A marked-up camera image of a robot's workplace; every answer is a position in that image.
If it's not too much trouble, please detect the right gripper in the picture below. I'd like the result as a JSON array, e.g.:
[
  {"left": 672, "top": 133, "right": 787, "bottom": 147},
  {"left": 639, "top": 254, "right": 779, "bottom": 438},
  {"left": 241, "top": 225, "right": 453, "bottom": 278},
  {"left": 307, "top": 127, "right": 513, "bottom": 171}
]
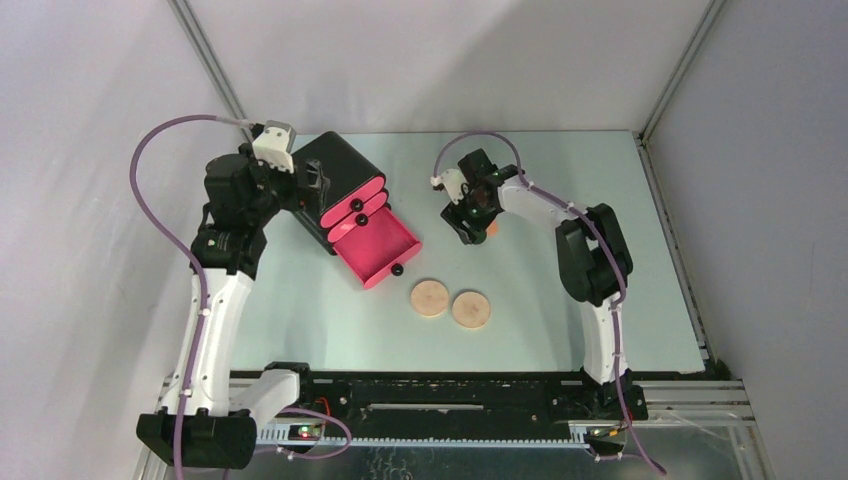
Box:
[{"left": 440, "top": 185, "right": 499, "bottom": 245}]

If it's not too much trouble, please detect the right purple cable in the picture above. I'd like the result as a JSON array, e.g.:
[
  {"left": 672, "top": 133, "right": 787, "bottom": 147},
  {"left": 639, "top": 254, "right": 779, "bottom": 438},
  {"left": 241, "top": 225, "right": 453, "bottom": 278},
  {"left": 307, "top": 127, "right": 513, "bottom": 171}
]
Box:
[{"left": 430, "top": 130, "right": 667, "bottom": 477}]

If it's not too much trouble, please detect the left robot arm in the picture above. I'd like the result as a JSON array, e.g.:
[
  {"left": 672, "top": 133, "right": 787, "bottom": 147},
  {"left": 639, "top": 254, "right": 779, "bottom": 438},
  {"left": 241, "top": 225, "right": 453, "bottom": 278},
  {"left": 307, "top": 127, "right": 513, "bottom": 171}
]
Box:
[{"left": 136, "top": 153, "right": 318, "bottom": 471}]

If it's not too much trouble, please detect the large beige sponge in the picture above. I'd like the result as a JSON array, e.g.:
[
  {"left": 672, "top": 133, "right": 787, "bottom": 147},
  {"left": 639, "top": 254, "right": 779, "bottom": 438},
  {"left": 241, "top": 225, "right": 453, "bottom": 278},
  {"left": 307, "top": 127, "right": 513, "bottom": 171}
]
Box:
[{"left": 410, "top": 279, "right": 450, "bottom": 318}]

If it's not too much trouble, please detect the beige round sponge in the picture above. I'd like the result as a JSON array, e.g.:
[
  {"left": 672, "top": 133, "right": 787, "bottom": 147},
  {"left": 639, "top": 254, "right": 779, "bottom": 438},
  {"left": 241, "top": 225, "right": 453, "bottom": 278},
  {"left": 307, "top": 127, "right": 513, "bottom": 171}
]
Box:
[{"left": 451, "top": 291, "right": 492, "bottom": 330}]

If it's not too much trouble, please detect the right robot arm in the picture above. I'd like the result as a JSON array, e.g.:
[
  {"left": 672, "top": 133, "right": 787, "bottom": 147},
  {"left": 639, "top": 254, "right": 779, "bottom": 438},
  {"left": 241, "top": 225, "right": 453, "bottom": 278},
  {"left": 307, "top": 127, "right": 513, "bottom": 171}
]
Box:
[{"left": 430, "top": 149, "right": 633, "bottom": 418}]

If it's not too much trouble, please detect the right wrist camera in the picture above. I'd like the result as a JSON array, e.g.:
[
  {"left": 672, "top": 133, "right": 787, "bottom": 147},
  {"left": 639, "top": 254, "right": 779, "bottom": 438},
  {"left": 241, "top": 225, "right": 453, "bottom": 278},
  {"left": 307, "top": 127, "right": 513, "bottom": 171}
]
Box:
[{"left": 430, "top": 168, "right": 470, "bottom": 205}]

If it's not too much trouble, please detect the pink bottom drawer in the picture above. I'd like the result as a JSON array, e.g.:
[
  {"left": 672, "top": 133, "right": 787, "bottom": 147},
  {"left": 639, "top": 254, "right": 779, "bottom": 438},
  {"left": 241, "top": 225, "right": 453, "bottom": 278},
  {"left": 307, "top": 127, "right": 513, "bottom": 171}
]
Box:
[{"left": 333, "top": 207, "right": 422, "bottom": 289}]

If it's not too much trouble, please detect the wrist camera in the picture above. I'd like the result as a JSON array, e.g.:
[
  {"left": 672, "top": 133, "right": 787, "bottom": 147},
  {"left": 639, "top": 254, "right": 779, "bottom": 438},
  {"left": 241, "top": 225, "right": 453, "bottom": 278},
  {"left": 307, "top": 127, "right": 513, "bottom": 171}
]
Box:
[
  {"left": 251, "top": 120, "right": 296, "bottom": 174},
  {"left": 430, "top": 168, "right": 470, "bottom": 205}
]

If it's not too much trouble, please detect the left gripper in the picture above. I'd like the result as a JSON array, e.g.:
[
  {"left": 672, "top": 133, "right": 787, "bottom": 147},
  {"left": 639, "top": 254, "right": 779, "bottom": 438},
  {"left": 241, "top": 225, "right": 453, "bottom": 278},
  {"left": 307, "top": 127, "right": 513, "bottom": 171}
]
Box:
[{"left": 239, "top": 144, "right": 328, "bottom": 226}]

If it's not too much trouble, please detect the black pink drawer organizer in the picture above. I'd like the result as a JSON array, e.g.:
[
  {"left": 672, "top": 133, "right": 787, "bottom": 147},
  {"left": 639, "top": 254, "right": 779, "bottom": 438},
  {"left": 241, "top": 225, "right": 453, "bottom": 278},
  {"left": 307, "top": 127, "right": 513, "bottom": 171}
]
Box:
[{"left": 292, "top": 131, "right": 388, "bottom": 255}]

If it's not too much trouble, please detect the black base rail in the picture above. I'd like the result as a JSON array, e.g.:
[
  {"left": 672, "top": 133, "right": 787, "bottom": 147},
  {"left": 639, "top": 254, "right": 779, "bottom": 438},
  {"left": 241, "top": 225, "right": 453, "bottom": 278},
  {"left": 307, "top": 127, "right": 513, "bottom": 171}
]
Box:
[{"left": 266, "top": 362, "right": 648, "bottom": 444}]

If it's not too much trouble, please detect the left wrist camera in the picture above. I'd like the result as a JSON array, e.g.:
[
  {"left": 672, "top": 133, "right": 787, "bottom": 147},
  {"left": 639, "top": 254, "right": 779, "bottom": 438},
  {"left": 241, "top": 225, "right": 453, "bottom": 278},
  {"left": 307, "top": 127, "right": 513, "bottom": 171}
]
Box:
[{"left": 251, "top": 120, "right": 296, "bottom": 174}]

